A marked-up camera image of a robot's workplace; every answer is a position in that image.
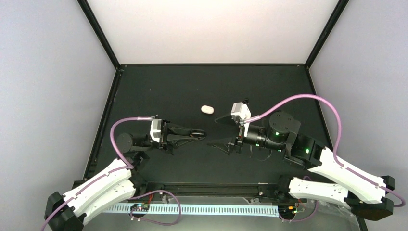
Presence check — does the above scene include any white earbud charging case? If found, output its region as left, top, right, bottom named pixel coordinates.
left=201, top=105, right=215, bottom=115

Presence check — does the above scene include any black earbud case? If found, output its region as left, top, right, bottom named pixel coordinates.
left=190, top=129, right=207, bottom=140

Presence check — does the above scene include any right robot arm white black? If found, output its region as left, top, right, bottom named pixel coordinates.
left=211, top=111, right=395, bottom=221

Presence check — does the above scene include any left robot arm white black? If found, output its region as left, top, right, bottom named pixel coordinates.
left=41, top=116, right=206, bottom=231

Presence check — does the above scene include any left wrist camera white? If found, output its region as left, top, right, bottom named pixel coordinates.
left=150, top=119, right=163, bottom=144

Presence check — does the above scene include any black aluminium rail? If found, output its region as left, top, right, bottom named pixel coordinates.
left=71, top=180, right=357, bottom=205

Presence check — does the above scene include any purple cable loop bottom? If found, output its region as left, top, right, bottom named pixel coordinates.
left=129, top=190, right=182, bottom=226

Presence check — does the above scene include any light blue cable duct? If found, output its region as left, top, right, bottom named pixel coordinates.
left=105, top=203, right=279, bottom=218

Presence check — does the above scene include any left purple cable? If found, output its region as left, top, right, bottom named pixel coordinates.
left=40, top=116, right=155, bottom=231

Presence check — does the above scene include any black frame post left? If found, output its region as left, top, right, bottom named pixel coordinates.
left=77, top=0, right=120, bottom=69

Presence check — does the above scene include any black frame post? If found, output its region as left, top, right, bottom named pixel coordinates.
left=77, top=0, right=120, bottom=69
left=305, top=0, right=349, bottom=70

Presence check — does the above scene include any black frame post right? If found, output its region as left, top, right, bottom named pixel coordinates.
left=305, top=0, right=349, bottom=70

